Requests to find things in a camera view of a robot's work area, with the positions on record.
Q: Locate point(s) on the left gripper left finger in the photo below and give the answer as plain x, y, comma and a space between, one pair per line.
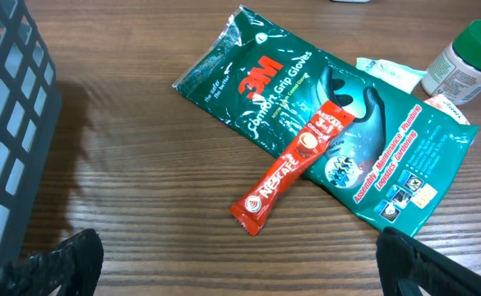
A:
72, 268

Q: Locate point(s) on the grey plastic basket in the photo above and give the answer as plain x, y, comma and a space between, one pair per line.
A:
30, 104

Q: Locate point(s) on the green 3M gloves bag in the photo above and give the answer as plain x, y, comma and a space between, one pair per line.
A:
391, 166

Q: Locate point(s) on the red Nescafe stick sachet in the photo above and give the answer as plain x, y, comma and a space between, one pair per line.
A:
252, 210

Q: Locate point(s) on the red orange candy packet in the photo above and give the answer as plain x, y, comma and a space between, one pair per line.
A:
443, 104

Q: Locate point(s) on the teal wet wipes packet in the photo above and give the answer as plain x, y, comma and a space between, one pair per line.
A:
400, 76

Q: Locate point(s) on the green lid jar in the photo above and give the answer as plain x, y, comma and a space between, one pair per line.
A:
456, 71

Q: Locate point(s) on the white barcode scanner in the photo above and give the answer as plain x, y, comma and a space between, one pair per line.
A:
351, 1

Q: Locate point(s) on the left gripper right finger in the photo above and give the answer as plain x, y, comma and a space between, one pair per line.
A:
409, 267

